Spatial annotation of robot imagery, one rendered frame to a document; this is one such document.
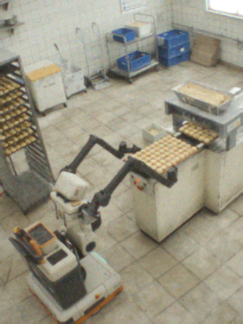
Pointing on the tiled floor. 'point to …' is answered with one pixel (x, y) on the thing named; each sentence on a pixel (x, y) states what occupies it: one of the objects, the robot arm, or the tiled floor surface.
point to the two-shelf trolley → (127, 54)
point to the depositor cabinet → (222, 170)
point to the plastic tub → (153, 132)
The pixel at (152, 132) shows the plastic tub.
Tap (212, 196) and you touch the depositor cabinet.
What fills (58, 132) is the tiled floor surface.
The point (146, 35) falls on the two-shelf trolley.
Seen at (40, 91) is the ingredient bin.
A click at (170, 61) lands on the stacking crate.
